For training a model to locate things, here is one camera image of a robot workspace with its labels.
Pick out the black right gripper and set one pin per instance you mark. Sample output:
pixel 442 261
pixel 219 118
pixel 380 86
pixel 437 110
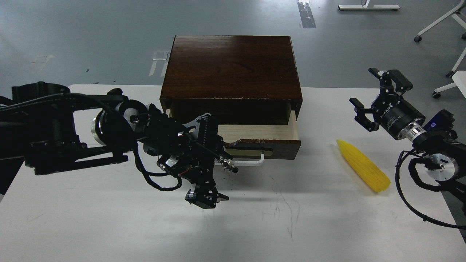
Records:
pixel 389 109

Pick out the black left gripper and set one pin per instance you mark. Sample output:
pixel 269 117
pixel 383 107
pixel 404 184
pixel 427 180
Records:
pixel 199 146

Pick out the wooden drawer with white handle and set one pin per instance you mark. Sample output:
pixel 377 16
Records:
pixel 242 132

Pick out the yellow corn cob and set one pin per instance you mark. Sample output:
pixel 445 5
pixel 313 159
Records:
pixel 370 173

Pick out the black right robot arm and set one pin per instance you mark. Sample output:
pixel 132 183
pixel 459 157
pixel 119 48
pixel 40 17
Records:
pixel 443 159

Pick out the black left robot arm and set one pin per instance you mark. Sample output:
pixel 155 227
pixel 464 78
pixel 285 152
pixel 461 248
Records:
pixel 52 129

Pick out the white table leg base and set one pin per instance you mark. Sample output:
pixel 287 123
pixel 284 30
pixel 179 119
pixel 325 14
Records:
pixel 367 5

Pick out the dark wooden cabinet box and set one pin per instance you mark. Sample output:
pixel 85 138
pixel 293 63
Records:
pixel 239 79

